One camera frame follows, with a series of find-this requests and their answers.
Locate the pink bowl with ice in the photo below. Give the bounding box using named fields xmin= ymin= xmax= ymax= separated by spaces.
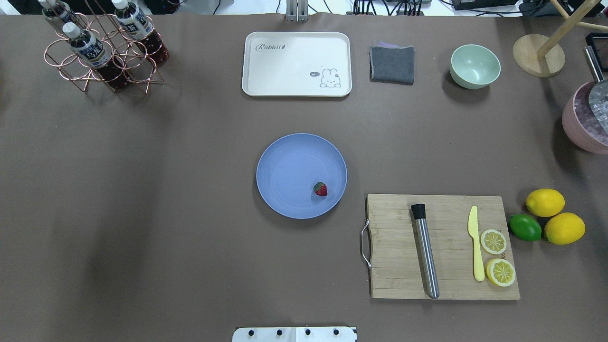
xmin=562 ymin=82 xmax=608 ymax=154

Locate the aluminium frame post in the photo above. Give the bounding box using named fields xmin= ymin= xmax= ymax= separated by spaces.
xmin=285 ymin=0 xmax=310 ymax=22

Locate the copper wire bottle rack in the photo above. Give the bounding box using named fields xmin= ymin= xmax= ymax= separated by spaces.
xmin=40 ymin=0 xmax=170 ymax=93

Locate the green bowl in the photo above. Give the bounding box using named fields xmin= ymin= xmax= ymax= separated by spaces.
xmin=450 ymin=45 xmax=501 ymax=89

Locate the grey folded cloth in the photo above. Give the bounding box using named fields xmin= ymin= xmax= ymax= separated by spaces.
xmin=369 ymin=42 xmax=415 ymax=85

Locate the dark drink bottle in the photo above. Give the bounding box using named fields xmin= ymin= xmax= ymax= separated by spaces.
xmin=112 ymin=0 xmax=170 ymax=65
xmin=38 ymin=0 xmax=83 ymax=35
xmin=63 ymin=22 xmax=130 ymax=89

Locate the red strawberry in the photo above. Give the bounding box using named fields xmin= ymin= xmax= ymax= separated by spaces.
xmin=313 ymin=182 xmax=328 ymax=197

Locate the small dark tray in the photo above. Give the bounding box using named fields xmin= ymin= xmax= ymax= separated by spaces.
xmin=586 ymin=32 xmax=608 ymax=72

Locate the lemon half slice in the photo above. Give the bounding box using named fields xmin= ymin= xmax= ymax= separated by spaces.
xmin=485 ymin=258 xmax=516 ymax=286
xmin=480 ymin=229 xmax=507 ymax=255

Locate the cream rabbit tray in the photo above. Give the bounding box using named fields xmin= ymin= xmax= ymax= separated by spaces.
xmin=241 ymin=32 xmax=352 ymax=97

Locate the steel muddler black tip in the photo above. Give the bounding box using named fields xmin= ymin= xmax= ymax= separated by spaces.
xmin=411 ymin=203 xmax=439 ymax=299

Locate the green lime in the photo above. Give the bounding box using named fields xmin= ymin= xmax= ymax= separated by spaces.
xmin=508 ymin=214 xmax=542 ymax=242

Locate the metal ice scoop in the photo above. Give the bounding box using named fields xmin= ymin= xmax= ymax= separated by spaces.
xmin=585 ymin=46 xmax=608 ymax=133

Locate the wooden mug tree stand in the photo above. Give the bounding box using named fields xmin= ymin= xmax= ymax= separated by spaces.
xmin=513 ymin=0 xmax=608 ymax=77

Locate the blue round plate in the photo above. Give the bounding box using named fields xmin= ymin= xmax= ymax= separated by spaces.
xmin=256 ymin=133 xmax=348 ymax=219

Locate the dark drink bottle front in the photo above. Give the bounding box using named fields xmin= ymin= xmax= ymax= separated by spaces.
xmin=63 ymin=22 xmax=130 ymax=89

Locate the yellow plastic knife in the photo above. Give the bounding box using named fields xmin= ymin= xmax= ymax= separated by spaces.
xmin=467 ymin=205 xmax=485 ymax=282

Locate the yellow lemon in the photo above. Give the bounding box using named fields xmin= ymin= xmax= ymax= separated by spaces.
xmin=544 ymin=212 xmax=586 ymax=245
xmin=525 ymin=188 xmax=565 ymax=217

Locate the dark drink bottle middle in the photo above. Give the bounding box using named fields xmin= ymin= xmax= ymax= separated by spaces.
xmin=112 ymin=0 xmax=170 ymax=65

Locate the dark drink bottle back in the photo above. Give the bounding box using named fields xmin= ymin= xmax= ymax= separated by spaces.
xmin=38 ymin=0 xmax=83 ymax=35

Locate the bamboo cutting board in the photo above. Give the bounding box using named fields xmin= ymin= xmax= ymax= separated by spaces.
xmin=366 ymin=193 xmax=520 ymax=300

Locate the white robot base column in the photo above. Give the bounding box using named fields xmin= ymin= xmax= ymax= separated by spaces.
xmin=232 ymin=325 xmax=358 ymax=342

